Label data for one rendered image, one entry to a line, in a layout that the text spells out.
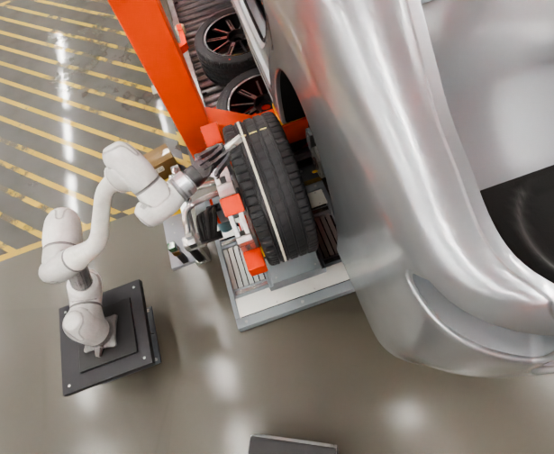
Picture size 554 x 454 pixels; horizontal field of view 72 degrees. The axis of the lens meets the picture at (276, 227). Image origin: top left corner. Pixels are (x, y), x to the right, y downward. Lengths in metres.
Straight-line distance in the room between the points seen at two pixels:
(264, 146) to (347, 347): 1.33
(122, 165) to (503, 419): 2.14
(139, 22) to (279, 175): 0.78
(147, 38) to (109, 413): 2.02
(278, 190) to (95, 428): 1.84
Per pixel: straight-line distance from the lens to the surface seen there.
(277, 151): 1.46
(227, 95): 2.72
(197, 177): 1.32
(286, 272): 2.22
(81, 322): 2.15
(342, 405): 2.30
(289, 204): 1.43
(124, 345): 2.30
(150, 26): 1.70
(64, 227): 1.73
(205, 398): 2.41
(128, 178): 1.28
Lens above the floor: 2.30
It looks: 62 degrees down
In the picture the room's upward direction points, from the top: 17 degrees counter-clockwise
